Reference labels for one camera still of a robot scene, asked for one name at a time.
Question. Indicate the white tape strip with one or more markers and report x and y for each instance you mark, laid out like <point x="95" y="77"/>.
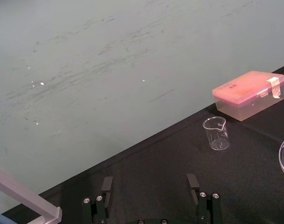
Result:
<point x="275" y="86"/>

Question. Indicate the pink translucent plastic box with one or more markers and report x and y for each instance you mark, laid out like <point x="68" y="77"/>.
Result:
<point x="249" y="95"/>

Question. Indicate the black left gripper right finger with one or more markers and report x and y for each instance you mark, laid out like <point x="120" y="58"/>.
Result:
<point x="205" y="205"/>

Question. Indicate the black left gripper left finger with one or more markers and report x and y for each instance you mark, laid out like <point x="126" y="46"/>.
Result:
<point x="100" y="205"/>

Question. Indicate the black table cloth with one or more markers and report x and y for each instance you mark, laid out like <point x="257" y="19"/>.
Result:
<point x="179" y="172"/>

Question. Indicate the small clear glass beaker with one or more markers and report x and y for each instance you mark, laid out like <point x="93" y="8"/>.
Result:
<point x="216" y="133"/>

